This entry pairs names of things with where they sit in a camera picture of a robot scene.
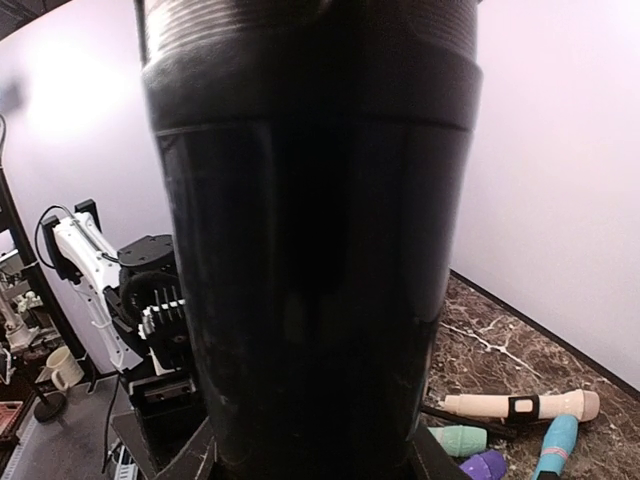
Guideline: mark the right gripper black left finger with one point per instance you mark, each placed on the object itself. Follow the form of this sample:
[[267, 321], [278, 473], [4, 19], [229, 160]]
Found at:
[[194, 460]]

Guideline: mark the purple toy microphone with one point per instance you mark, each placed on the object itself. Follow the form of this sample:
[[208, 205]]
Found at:
[[489, 465]]

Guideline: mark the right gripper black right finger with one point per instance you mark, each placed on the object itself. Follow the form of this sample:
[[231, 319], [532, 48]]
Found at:
[[429, 461]]

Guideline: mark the light blue toy microphone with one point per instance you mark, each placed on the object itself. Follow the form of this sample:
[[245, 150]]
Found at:
[[558, 444]]

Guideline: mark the white mug in background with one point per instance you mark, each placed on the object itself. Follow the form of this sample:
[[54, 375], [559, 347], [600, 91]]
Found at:
[[64, 368]]

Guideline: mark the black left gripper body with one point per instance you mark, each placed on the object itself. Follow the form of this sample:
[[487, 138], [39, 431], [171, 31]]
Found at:
[[169, 405]]

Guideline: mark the mint green toy microphone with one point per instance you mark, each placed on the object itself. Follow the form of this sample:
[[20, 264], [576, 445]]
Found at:
[[460, 441]]

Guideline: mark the cream white toy microphone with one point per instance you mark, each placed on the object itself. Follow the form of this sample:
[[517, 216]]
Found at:
[[582, 404]]

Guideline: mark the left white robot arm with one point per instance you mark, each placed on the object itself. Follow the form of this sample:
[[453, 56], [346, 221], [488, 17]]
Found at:
[[134, 299]]

